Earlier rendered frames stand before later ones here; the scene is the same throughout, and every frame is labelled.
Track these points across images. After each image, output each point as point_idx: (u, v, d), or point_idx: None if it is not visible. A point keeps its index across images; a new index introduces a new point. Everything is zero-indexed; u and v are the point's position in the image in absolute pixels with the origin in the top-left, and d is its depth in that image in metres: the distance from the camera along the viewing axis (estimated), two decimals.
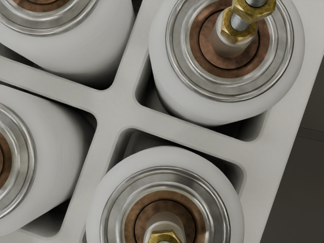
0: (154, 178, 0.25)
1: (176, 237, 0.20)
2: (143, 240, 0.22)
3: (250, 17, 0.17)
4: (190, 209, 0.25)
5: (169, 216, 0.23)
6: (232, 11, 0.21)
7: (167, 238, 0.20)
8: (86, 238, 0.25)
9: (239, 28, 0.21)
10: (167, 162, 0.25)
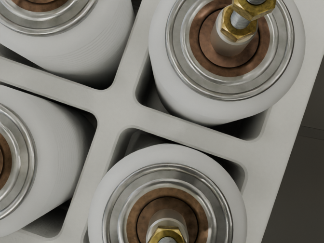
0: (221, 232, 0.24)
1: None
2: (174, 220, 0.22)
3: (250, 14, 0.17)
4: None
5: None
6: (232, 9, 0.21)
7: None
8: (176, 145, 0.26)
9: (239, 26, 0.21)
10: None
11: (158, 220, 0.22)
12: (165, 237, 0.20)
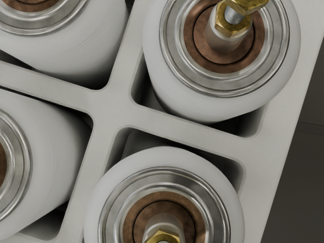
0: (127, 192, 0.24)
1: None
2: None
3: (244, 8, 0.17)
4: (174, 200, 0.24)
5: (157, 218, 0.23)
6: (225, 4, 0.21)
7: None
8: None
9: (233, 21, 0.20)
10: (131, 171, 0.24)
11: None
12: (164, 241, 0.20)
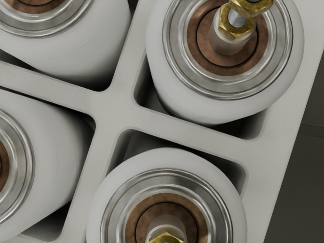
0: (213, 206, 0.24)
1: (154, 238, 0.20)
2: (161, 225, 0.21)
3: (248, 12, 0.17)
4: None
5: (186, 237, 0.23)
6: (229, 7, 0.21)
7: None
8: (128, 159, 0.25)
9: (237, 24, 0.20)
10: (231, 212, 0.24)
11: (148, 235, 0.21)
12: None
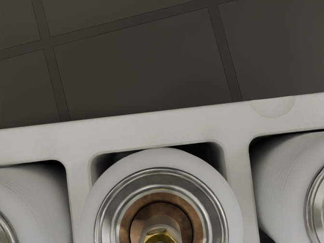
0: (210, 210, 0.24)
1: (153, 234, 0.20)
2: (157, 224, 0.21)
3: None
4: None
5: (181, 239, 0.22)
6: None
7: None
8: (130, 155, 0.25)
9: None
10: (229, 218, 0.24)
11: (143, 233, 0.21)
12: None
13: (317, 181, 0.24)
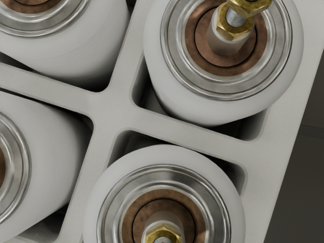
0: None
1: (169, 230, 0.20)
2: None
3: (246, 11, 0.17)
4: None
5: None
6: (227, 6, 0.21)
7: (161, 234, 0.20)
8: (245, 236, 0.25)
9: (235, 23, 0.20)
10: None
11: (182, 234, 0.21)
12: None
13: None
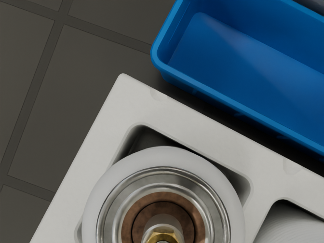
0: None
1: None
2: None
3: None
4: None
5: None
6: None
7: None
8: None
9: None
10: None
11: None
12: None
13: None
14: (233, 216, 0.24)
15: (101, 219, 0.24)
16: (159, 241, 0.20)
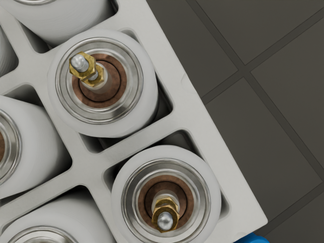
0: None
1: None
2: None
3: None
4: None
5: None
6: None
7: None
8: None
9: None
10: None
11: None
12: None
13: None
14: None
15: (196, 174, 0.35)
16: None
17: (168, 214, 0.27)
